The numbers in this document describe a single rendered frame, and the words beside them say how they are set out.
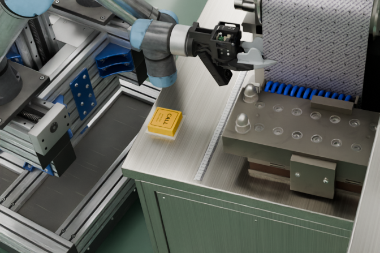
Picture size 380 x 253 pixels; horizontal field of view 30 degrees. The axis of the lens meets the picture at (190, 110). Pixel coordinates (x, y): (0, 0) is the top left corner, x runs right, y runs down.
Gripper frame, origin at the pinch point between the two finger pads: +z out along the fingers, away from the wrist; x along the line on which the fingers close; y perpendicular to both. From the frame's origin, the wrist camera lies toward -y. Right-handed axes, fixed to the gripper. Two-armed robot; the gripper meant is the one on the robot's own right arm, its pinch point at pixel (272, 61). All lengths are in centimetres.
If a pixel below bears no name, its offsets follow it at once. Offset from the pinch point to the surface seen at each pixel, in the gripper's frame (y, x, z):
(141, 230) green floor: -109, 8, -56
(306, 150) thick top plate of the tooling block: -6.2, -19.2, 13.0
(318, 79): -2.9, -0.3, 11.2
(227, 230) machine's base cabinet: -36.4, -25.7, -5.5
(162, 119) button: -16.6, -10.6, -26.5
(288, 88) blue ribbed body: -5.1, -2.8, 4.6
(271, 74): -4.0, -0.3, -0.3
